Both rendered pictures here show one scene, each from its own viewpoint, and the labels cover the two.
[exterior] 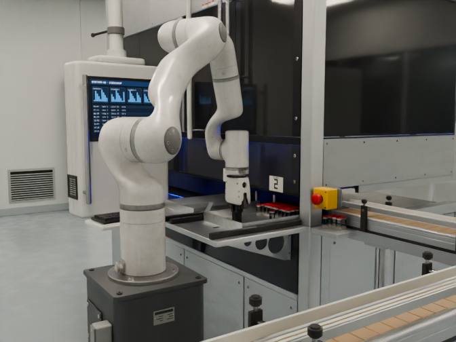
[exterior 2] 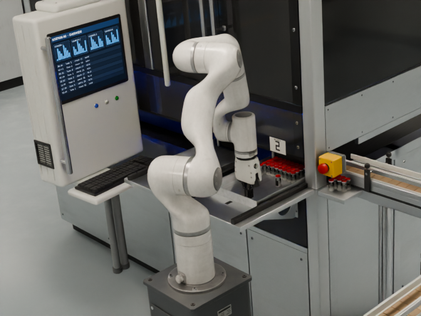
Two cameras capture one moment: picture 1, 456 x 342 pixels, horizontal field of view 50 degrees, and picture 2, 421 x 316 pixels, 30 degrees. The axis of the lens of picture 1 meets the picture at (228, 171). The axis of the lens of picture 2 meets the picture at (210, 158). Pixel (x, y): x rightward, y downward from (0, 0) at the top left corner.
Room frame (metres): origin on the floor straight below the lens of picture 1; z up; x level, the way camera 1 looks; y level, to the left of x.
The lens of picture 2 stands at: (-0.92, 0.40, 2.20)
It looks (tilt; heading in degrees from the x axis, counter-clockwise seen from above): 23 degrees down; 354
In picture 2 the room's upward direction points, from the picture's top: 5 degrees counter-clockwise
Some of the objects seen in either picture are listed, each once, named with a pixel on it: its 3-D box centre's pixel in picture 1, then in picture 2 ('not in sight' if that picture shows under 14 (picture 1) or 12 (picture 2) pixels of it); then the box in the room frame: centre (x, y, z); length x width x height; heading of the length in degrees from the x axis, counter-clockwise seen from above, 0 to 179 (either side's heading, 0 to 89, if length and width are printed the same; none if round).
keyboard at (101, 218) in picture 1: (136, 214); (119, 173); (2.32, 0.45, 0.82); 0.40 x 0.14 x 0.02; 129
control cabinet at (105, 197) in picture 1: (118, 135); (80, 85); (2.50, 0.57, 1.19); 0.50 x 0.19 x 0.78; 129
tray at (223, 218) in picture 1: (258, 216); (263, 181); (1.86, -0.12, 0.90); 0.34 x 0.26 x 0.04; 124
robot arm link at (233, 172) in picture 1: (237, 171); (246, 152); (1.72, -0.03, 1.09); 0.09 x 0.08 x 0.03; 34
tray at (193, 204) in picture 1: (212, 203); (206, 160); (2.15, 0.07, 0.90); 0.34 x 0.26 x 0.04; 124
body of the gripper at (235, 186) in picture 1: (237, 188); (247, 167); (1.72, -0.03, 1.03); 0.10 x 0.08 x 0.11; 34
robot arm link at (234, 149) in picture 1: (235, 148); (243, 131); (1.72, -0.03, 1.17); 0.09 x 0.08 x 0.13; 60
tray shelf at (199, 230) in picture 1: (219, 218); (222, 182); (1.97, 0.04, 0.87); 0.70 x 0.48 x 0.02; 34
